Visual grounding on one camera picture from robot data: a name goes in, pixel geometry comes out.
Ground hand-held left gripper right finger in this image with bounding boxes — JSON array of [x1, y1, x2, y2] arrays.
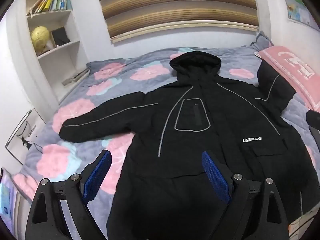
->
[[201, 151, 292, 240]]

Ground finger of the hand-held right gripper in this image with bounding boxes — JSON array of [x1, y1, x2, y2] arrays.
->
[[306, 109, 320, 125], [309, 126, 320, 140]]

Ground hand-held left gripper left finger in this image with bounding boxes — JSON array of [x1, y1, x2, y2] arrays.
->
[[25, 149, 112, 240]]

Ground black hooded jacket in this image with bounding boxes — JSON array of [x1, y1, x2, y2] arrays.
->
[[59, 51, 317, 240]]

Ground pink patterned pillow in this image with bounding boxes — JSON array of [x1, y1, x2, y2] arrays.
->
[[253, 45, 320, 110]]

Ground white paper bag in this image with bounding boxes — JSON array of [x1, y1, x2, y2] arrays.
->
[[5, 109, 47, 165]]

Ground grey pillow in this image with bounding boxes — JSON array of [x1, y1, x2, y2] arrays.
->
[[251, 31, 273, 50]]

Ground colourful printed box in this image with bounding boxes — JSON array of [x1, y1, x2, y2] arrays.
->
[[0, 167, 18, 230]]

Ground grey pink floral blanket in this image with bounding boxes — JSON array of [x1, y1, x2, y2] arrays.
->
[[12, 45, 320, 240]]

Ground black box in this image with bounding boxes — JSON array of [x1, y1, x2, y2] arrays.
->
[[51, 27, 70, 47]]

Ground yellow globe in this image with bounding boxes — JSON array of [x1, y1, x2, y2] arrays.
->
[[30, 26, 52, 55]]

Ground white corner bookshelf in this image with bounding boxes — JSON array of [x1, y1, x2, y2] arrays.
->
[[25, 0, 82, 60]]

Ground brown striped window blind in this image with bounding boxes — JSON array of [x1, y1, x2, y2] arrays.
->
[[94, 0, 259, 43]]

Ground wall map poster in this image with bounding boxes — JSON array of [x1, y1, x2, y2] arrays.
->
[[280, 0, 319, 29]]

